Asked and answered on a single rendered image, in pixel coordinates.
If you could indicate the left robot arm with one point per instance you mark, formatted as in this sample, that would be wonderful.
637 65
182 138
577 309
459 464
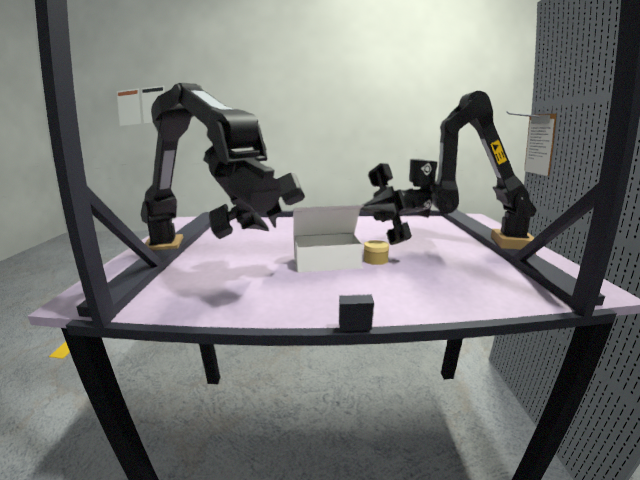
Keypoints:
249 180

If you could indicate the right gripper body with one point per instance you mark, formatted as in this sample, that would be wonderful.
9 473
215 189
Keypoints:
406 201

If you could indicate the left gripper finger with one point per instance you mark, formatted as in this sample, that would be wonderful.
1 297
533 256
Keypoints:
256 223
273 213

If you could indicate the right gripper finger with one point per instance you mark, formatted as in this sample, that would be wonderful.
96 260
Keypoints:
383 193
384 211

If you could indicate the white printed sheet of paper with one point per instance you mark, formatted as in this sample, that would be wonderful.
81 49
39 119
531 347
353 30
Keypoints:
539 147

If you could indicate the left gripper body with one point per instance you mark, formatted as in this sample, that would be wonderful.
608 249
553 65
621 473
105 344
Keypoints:
220 217

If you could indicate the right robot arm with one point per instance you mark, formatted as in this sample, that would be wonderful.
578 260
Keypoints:
509 188

